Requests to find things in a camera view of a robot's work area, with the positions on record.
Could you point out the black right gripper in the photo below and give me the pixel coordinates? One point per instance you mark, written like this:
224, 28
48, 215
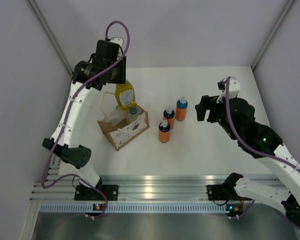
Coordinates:
207, 103

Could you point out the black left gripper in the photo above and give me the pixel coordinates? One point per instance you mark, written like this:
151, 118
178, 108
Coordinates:
120, 79

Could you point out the orange bottle light blue top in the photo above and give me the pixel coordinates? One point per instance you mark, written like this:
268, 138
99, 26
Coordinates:
181, 109

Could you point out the orange bottle dark blue top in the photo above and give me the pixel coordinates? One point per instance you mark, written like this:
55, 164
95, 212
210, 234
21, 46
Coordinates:
169, 115

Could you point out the yellow dish soap bottle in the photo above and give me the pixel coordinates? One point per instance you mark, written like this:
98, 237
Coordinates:
125, 96

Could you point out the orange bottle navy pump top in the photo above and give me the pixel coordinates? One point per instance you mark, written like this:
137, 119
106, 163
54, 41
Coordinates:
164, 131

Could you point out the clear bottle grey cap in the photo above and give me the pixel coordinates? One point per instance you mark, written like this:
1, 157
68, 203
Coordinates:
133, 113

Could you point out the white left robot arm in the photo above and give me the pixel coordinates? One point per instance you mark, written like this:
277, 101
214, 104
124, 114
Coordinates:
65, 141

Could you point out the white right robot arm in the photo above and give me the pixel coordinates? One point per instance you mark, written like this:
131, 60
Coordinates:
266, 146

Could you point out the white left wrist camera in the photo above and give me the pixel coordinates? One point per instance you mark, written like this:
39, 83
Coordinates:
119, 41

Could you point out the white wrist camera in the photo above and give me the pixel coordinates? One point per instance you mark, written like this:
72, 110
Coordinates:
234, 89
119, 41

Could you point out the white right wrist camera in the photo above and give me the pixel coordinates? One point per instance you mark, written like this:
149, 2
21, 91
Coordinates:
234, 89

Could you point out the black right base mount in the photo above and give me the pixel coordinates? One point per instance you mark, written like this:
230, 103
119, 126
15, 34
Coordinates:
223, 193

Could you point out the aluminium frame rail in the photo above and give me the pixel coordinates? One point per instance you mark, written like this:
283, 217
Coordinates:
134, 188

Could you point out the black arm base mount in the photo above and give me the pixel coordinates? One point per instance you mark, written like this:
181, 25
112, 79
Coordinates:
83, 193

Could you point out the white slotted cable duct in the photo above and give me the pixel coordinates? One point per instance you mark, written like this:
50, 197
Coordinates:
112, 207

